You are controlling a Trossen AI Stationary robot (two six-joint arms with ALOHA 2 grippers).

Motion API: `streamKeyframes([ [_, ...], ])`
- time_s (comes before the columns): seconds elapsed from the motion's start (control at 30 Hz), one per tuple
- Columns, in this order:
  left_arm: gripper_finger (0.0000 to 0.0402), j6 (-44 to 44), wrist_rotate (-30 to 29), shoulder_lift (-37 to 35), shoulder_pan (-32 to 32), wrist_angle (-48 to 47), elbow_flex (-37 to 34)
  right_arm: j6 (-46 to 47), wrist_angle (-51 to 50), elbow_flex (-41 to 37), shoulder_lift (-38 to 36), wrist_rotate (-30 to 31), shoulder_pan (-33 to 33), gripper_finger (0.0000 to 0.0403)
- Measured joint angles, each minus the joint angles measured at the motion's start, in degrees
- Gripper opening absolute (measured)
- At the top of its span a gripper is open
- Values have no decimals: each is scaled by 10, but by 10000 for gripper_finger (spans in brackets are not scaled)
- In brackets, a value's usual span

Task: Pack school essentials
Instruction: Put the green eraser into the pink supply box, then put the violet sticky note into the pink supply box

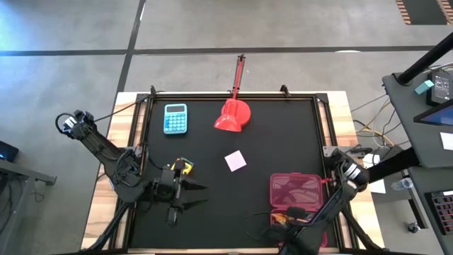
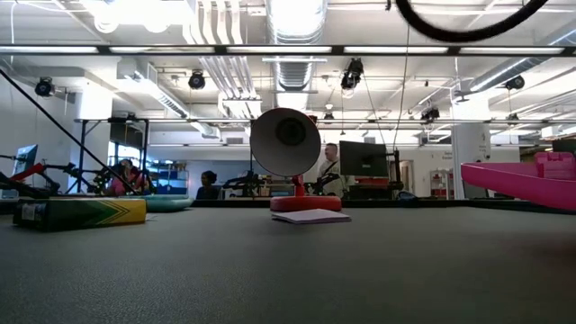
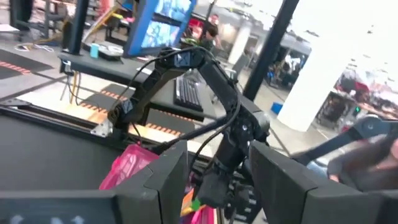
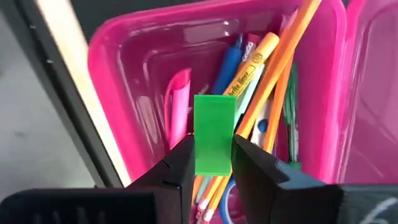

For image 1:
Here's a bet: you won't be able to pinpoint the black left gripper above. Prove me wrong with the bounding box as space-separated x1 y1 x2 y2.
151 164 210 227

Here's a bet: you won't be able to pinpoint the white paper sheet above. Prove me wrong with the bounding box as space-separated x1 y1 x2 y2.
439 131 453 152

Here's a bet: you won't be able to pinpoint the blue lit screen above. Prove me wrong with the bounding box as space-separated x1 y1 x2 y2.
413 101 453 127

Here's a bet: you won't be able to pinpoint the white paper sheets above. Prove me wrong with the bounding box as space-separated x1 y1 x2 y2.
361 152 387 195

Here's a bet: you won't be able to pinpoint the grey side desk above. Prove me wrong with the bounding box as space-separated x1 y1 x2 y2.
406 166 453 255
381 59 453 170

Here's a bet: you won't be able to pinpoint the black power adapter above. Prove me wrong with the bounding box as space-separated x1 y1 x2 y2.
425 68 453 107

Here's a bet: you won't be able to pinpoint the clear water bottle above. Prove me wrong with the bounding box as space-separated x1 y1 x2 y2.
390 176 415 193

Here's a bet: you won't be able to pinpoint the teal calculator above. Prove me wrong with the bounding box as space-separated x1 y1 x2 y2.
163 103 188 135

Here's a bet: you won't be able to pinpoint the red bar clamp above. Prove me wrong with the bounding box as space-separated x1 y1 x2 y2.
231 53 246 101

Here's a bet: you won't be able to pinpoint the black pole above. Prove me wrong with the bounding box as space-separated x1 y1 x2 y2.
396 30 453 86

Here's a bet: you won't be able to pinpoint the blue lit device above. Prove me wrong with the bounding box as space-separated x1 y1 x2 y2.
0 140 21 164

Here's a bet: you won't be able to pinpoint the red desk lamp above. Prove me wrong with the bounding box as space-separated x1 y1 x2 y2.
213 98 252 133

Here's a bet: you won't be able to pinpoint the small teal box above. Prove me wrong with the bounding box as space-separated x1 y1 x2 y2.
413 79 435 96

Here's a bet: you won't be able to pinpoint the black aluminium table frame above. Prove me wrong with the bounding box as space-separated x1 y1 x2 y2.
120 92 350 253

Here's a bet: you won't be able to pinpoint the yellow green crayon box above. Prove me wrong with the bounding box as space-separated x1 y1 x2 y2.
169 157 195 177

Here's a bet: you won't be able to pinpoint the dark mat striped edges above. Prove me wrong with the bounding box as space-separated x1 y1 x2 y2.
395 0 453 26

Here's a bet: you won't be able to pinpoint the keyboard with coloured keys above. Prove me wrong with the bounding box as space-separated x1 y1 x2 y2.
423 189 453 237

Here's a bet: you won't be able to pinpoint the black beam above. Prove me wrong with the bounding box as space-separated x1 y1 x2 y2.
365 147 421 184

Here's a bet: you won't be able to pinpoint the yellow cable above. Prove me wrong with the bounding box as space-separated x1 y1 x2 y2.
355 98 396 147

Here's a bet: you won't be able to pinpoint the black diagonal frame strut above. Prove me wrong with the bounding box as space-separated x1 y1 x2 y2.
84 198 141 253
339 208 382 253

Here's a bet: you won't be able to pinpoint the black table mat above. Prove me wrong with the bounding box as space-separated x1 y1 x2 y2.
130 98 338 249

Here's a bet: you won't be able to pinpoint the pink translucent pencil case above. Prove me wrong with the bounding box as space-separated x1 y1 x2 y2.
268 171 329 249

